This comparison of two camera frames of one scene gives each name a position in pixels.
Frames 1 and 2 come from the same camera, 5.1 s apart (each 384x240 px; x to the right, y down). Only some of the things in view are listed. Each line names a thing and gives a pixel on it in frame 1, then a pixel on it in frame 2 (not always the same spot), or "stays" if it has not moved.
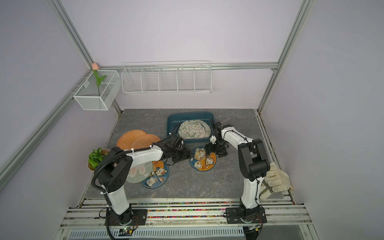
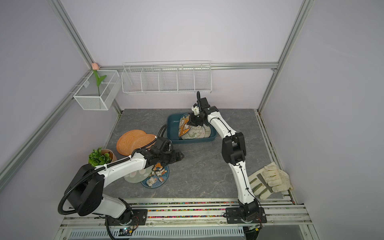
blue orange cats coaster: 198,160 -> 183,126
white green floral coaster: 190,129 stays
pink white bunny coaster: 206,127 stays
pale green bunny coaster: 138,173 stays
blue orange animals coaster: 158,175 stays
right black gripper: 209,149 -> 192,121
